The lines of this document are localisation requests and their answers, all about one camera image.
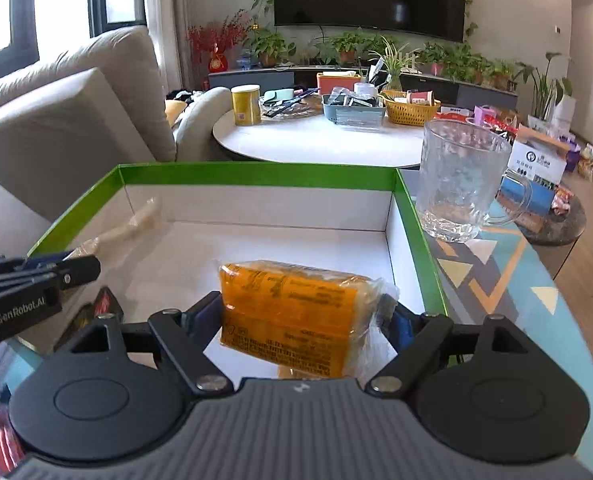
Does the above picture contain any blue white carton box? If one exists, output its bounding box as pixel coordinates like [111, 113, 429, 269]
[508, 141, 566, 214]

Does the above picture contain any yellow tin can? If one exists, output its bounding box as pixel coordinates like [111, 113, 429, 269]
[231, 84, 262, 126]

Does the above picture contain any white round coffee table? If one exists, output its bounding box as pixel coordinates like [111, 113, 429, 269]
[213, 112, 423, 168]

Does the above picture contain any black red snack packet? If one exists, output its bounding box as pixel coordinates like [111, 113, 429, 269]
[52, 286, 124, 351]

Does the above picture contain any red flower decoration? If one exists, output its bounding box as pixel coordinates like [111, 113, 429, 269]
[188, 9, 251, 74]

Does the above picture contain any tall leafy floor plant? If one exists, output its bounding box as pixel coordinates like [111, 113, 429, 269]
[515, 52, 573, 122]

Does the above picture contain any blue plastic tray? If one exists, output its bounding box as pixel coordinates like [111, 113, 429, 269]
[321, 94, 385, 128]

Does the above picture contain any orange box on table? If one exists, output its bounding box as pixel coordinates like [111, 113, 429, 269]
[317, 70, 362, 96]

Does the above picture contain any beige sofa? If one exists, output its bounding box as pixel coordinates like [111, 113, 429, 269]
[0, 25, 234, 221]

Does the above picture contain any yellow woven basket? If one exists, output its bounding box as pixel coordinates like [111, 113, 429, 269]
[381, 90, 441, 127]

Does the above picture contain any dark tv cabinet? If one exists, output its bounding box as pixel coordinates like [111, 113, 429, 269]
[206, 64, 520, 111]

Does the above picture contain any purple gift bag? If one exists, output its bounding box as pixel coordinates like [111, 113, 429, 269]
[565, 142, 581, 174]

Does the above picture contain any round dark side table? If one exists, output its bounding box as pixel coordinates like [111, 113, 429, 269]
[521, 188, 588, 281]

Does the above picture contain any clear glass mug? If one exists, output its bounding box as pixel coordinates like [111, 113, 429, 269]
[415, 118, 531, 243]

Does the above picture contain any orange snack packet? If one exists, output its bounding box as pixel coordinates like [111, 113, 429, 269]
[219, 260, 399, 382]

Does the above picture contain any green cardboard box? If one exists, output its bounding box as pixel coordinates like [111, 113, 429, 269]
[25, 160, 451, 380]

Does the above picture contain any long yellow snack packet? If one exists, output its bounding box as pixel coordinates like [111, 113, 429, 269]
[65, 197, 162, 260]

